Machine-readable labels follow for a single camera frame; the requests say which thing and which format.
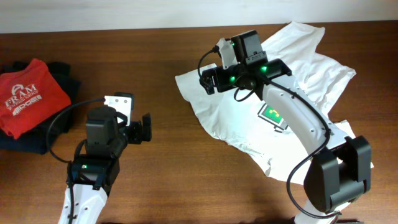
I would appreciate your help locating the white t-shirt with robot print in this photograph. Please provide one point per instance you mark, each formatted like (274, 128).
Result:
(239, 123)

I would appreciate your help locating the red folded printed t-shirt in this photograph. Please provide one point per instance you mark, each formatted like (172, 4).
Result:
(29, 97)

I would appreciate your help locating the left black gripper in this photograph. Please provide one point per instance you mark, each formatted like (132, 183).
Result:
(145, 127)

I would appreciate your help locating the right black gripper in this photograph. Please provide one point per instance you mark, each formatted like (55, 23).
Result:
(208, 82)

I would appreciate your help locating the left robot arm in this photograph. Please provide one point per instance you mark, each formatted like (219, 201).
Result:
(95, 164)

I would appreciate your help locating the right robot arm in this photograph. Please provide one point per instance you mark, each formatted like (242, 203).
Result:
(337, 168)

